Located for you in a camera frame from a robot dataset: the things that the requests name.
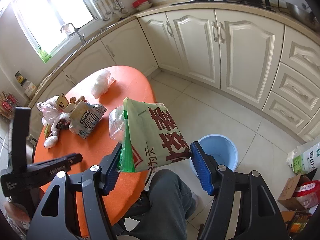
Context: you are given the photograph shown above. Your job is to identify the red food packet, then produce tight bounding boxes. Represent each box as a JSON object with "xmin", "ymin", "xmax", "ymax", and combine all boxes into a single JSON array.
[{"xmin": 293, "ymin": 180, "xmax": 319, "ymax": 209}]

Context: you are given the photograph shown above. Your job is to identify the round orange table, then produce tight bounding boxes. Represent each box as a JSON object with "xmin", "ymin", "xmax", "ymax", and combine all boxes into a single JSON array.
[{"xmin": 34, "ymin": 66, "xmax": 155, "ymax": 224}]

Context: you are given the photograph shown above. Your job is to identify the chrome faucet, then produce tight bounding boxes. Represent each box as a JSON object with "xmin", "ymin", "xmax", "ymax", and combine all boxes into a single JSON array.
[{"xmin": 60, "ymin": 23, "xmax": 86, "ymax": 44}]

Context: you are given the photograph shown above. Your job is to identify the small ginger piece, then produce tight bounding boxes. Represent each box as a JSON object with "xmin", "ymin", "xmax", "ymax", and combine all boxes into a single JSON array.
[{"xmin": 69, "ymin": 96, "xmax": 87, "ymax": 105}]

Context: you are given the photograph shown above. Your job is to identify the long clear plastic bag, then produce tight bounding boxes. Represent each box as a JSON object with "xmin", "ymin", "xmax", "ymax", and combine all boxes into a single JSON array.
[{"xmin": 108, "ymin": 105, "xmax": 126, "ymax": 144}]

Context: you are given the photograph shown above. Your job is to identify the person's leg grey trousers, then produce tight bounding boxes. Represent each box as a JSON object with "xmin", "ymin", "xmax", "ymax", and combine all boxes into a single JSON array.
[{"xmin": 112, "ymin": 169, "xmax": 197, "ymax": 239}]

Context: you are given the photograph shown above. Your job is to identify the white rice bag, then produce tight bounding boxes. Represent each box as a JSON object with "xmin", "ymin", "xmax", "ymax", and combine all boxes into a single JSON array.
[{"xmin": 286, "ymin": 140, "xmax": 319, "ymax": 174}]

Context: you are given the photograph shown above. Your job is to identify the window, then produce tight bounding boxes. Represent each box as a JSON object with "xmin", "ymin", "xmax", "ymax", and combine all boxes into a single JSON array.
[{"xmin": 13, "ymin": 0, "xmax": 101, "ymax": 63}]

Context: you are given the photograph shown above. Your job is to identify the pink white plastic bag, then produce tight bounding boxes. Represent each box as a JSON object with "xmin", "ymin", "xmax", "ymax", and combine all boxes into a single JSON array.
[{"xmin": 36, "ymin": 95, "xmax": 71, "ymax": 131}]

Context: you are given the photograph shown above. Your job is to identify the milk carton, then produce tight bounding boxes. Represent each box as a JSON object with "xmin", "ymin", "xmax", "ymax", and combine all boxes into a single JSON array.
[{"xmin": 69, "ymin": 101, "xmax": 107, "ymax": 139}]

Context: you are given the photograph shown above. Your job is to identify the steel pot with lid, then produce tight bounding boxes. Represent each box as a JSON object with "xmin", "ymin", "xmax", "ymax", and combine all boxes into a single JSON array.
[{"xmin": 286, "ymin": 2, "xmax": 317, "ymax": 25}]

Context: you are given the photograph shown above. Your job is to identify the utensil rack with ladles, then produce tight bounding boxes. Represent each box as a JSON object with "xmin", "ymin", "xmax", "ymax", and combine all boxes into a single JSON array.
[{"xmin": 93, "ymin": 0, "xmax": 130, "ymax": 22}]

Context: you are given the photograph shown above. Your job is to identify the light blue plastic bucket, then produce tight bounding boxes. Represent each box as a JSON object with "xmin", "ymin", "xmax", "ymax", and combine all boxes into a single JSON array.
[{"xmin": 198, "ymin": 134, "xmax": 238, "ymax": 171}]

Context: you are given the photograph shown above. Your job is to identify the red bowl set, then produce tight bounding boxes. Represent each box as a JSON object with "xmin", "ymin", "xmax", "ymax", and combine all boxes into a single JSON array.
[{"xmin": 132, "ymin": 0, "xmax": 152, "ymax": 11}]

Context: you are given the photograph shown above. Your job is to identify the glass jar yellow label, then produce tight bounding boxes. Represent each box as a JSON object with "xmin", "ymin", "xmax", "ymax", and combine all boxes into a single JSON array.
[{"xmin": 15, "ymin": 71, "xmax": 37, "ymax": 99}]

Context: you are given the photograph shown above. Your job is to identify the steel sink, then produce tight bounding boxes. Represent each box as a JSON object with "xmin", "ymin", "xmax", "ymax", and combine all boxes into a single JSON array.
[{"xmin": 99, "ymin": 22, "xmax": 118, "ymax": 33}]

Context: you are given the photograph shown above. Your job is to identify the green snack bag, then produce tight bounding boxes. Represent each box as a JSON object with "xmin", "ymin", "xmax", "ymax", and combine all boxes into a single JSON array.
[{"xmin": 118, "ymin": 98, "xmax": 191, "ymax": 173}]

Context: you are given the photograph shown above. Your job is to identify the cardboard box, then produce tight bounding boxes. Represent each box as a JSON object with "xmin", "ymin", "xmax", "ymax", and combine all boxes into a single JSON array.
[{"xmin": 278, "ymin": 174, "xmax": 312, "ymax": 211}]

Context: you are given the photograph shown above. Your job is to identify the white crumpled plastic bag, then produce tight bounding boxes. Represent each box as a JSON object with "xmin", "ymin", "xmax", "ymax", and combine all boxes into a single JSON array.
[{"xmin": 91, "ymin": 70, "xmax": 115, "ymax": 99}]

